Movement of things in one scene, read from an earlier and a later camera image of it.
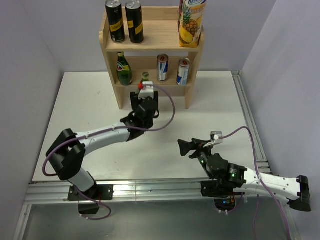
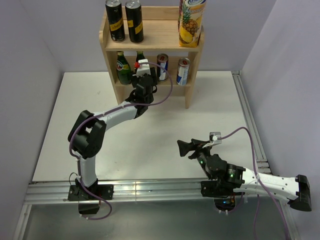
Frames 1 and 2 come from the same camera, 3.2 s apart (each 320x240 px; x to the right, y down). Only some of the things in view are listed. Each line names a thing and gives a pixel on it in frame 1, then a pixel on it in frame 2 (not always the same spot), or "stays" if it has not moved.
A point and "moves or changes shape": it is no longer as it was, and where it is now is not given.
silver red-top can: [162, 66] stays
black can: [115, 15] stays
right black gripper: [185, 146] stays
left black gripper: [134, 100] -> [134, 80]
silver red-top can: [184, 65] stays
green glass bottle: [145, 77] moves or changes shape
